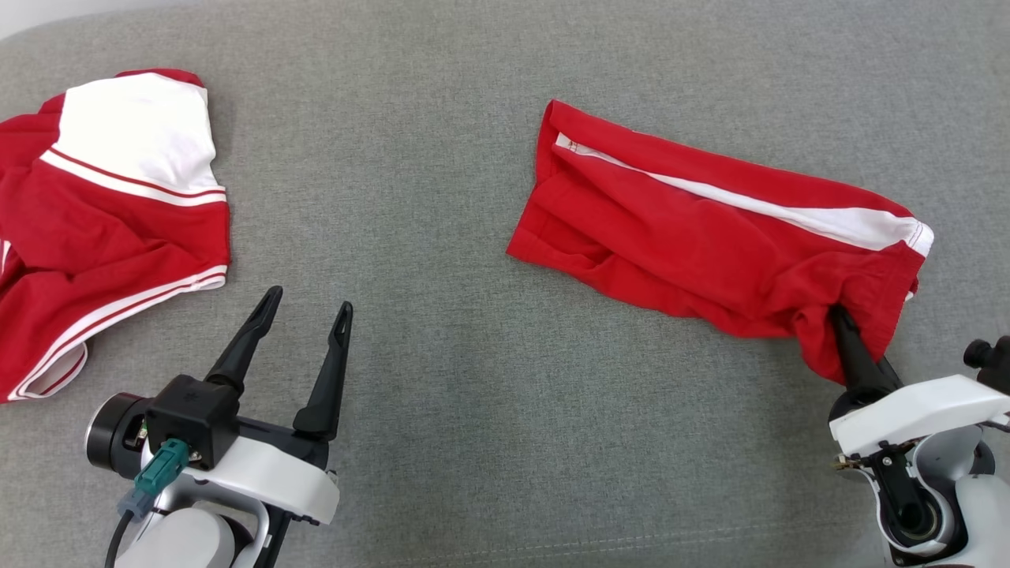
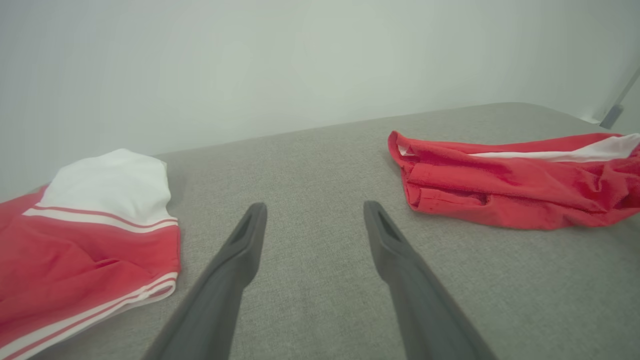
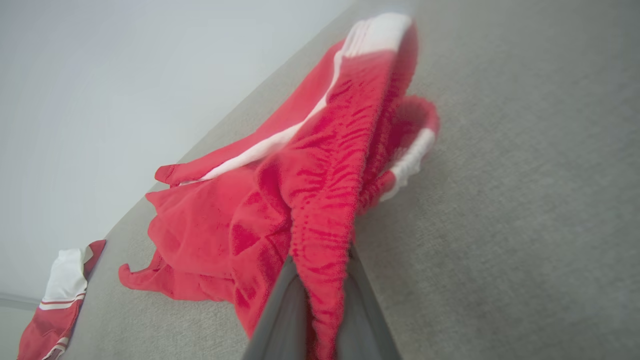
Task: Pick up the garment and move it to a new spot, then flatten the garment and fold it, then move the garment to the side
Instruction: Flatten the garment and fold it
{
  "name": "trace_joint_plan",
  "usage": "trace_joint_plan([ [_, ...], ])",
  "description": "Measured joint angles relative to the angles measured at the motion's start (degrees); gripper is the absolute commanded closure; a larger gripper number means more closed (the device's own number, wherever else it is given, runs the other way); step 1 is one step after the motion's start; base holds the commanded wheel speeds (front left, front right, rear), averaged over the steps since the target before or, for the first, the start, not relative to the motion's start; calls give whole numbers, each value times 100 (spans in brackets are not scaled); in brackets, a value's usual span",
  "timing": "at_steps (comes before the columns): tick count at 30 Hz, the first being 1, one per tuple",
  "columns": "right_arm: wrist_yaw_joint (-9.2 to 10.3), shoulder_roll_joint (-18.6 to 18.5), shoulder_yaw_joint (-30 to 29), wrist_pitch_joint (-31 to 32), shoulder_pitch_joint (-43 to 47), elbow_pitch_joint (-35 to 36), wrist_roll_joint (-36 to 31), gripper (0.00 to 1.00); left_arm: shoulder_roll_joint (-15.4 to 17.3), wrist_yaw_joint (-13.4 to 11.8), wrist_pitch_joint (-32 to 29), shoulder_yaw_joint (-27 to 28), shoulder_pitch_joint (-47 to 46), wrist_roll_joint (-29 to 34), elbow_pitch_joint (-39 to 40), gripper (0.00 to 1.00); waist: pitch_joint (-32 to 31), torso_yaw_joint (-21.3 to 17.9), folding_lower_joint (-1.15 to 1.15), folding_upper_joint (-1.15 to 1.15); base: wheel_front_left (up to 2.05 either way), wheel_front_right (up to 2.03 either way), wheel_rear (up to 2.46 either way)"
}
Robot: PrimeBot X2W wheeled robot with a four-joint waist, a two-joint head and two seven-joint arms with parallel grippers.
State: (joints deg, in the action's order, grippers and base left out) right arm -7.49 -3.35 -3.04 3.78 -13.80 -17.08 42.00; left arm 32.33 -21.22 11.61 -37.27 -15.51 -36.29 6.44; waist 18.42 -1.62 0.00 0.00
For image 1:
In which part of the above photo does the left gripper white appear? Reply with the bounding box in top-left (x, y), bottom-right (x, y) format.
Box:
top-left (85, 285), bottom-right (354, 526)

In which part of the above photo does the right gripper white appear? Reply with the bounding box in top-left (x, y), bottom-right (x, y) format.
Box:
top-left (829, 305), bottom-right (1010, 459)

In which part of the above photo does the red basketball jersey number 23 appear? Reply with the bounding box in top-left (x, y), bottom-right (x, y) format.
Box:
top-left (0, 68), bottom-right (232, 405)

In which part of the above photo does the red shorts white side stripe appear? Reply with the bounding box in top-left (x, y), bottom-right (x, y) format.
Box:
top-left (506, 99), bottom-right (936, 386)

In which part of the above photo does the grey fabric sofa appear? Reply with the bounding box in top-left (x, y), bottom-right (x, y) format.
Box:
top-left (0, 0), bottom-right (1010, 568)

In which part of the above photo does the black camera cable teal plug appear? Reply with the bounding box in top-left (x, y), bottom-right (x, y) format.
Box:
top-left (103, 439), bottom-right (193, 568)

